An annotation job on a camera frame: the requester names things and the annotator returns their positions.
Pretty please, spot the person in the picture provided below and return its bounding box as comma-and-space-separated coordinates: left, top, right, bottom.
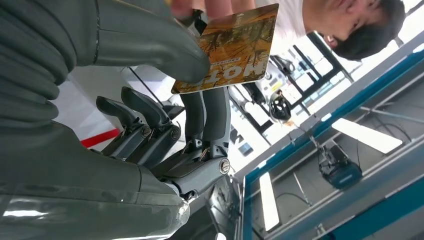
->
168, 0, 407, 62

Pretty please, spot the black round helmet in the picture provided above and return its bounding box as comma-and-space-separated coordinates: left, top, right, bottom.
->
268, 89, 292, 122

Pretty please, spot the black glossy curved panel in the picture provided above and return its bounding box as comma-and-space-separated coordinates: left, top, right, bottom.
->
205, 175, 244, 240

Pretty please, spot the black ceiling-mounted device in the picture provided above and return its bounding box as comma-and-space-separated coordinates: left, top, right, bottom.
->
317, 144, 364, 190

